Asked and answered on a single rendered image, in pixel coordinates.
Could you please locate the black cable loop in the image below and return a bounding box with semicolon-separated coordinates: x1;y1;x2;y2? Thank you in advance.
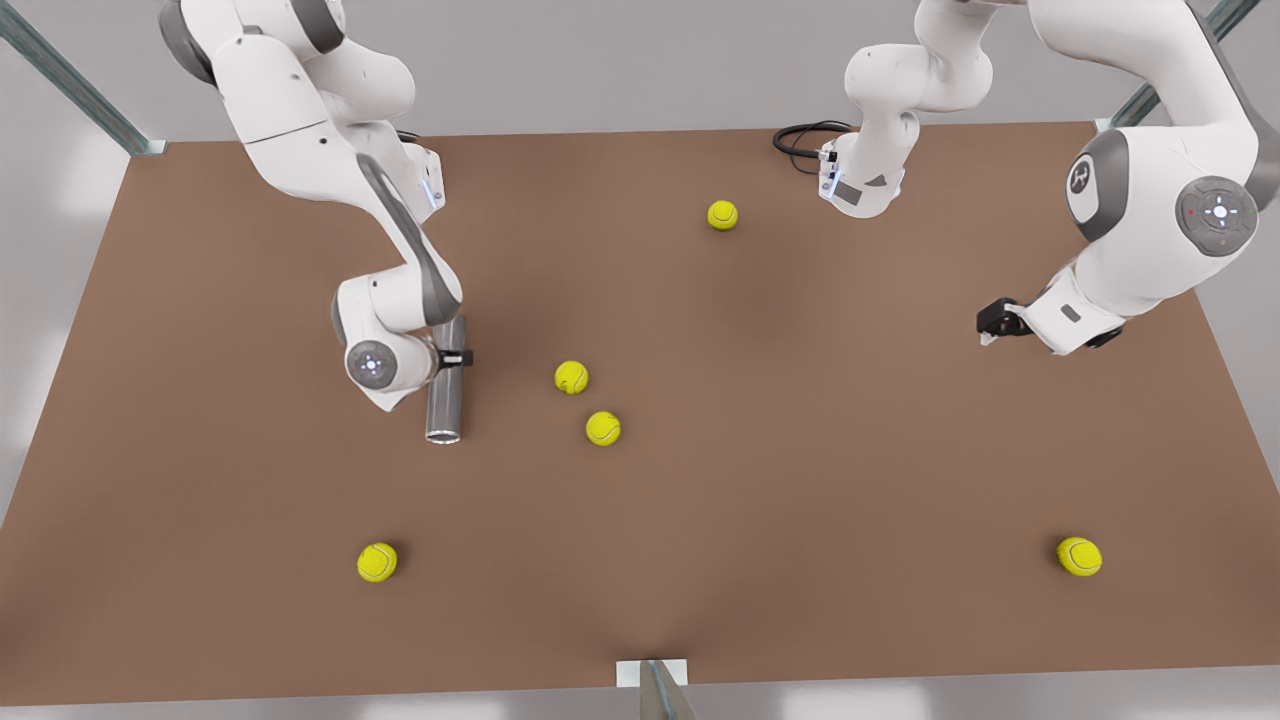
773;121;856;176

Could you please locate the grey transparent tennis tube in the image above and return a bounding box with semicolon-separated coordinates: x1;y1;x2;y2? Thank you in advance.
425;315;468;445

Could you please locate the silver frame post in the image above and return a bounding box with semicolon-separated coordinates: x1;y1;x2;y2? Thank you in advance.
616;659;699;720
1095;0;1263;134
0;0;167;157

